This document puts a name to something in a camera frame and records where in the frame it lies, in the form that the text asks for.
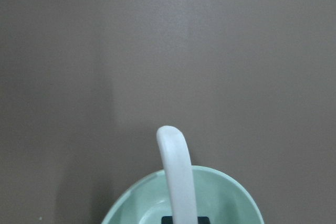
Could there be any white ceramic spoon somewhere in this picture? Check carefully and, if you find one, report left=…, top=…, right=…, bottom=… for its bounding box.
left=156, top=125, right=198, bottom=223

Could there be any mint green bowl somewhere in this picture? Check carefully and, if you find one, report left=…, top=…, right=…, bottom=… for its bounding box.
left=102, top=166, right=264, bottom=223

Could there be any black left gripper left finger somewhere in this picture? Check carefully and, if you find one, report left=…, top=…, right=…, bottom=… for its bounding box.
left=161, top=216, right=173, bottom=224

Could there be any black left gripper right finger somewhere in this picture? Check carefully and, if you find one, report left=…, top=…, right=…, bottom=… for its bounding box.
left=197, top=216, right=210, bottom=224

